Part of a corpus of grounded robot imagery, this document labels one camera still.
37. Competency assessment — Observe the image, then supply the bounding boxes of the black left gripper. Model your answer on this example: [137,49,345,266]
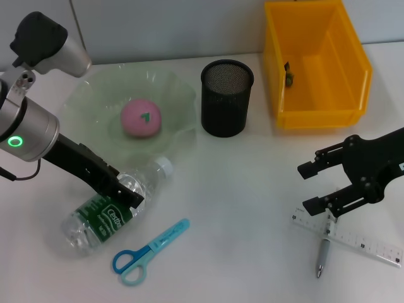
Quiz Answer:
[44,134,145,208]

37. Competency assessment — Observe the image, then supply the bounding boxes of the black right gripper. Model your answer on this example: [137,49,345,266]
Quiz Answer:
[298,127,404,218]

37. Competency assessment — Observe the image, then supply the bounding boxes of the clear water bottle green label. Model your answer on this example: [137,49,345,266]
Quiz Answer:
[60,156,174,258]

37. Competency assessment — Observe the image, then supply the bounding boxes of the pink peach toy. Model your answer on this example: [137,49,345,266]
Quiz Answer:
[120,98,163,139]

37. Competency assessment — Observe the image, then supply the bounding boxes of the green plastic wrapper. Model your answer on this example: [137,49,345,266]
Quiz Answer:
[283,61,297,88]

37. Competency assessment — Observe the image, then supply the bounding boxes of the blue scissors with cap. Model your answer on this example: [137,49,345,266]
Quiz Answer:
[112,218,191,287]

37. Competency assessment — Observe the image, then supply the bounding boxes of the silver ballpoint pen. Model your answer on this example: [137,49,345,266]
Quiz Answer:
[316,210,339,279]

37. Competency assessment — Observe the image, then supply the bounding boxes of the clear plastic ruler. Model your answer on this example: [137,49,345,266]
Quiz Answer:
[290,206,404,268]

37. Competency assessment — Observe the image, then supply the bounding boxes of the green glass fruit plate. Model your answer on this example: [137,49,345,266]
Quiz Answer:
[59,62,198,167]

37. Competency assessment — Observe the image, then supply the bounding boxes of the black mesh pen cup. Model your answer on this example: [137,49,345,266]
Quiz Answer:
[200,59,255,138]

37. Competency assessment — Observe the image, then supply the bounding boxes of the yellow plastic storage bin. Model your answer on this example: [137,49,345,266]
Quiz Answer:
[263,0,374,129]

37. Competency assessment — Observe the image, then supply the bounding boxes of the left wrist connector cable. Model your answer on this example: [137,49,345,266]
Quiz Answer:
[0,159,42,183]

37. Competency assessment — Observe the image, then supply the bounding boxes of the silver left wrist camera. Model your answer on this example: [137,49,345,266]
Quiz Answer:
[9,11,93,79]

